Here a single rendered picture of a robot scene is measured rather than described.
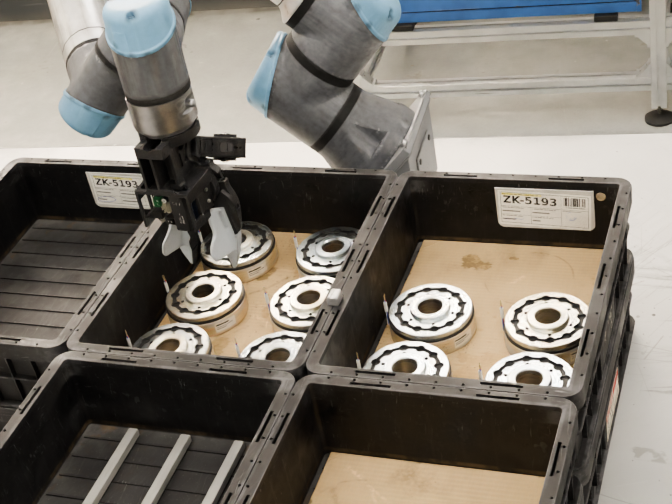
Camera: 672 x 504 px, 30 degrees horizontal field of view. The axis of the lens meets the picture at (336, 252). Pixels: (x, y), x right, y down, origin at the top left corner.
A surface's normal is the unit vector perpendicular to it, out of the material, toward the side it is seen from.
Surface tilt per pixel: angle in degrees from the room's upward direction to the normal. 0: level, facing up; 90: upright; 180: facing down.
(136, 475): 0
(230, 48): 0
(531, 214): 90
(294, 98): 83
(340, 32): 84
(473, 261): 0
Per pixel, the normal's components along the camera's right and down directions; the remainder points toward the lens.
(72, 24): -0.46, -0.47
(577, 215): -0.31, 0.59
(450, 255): -0.16, -0.81
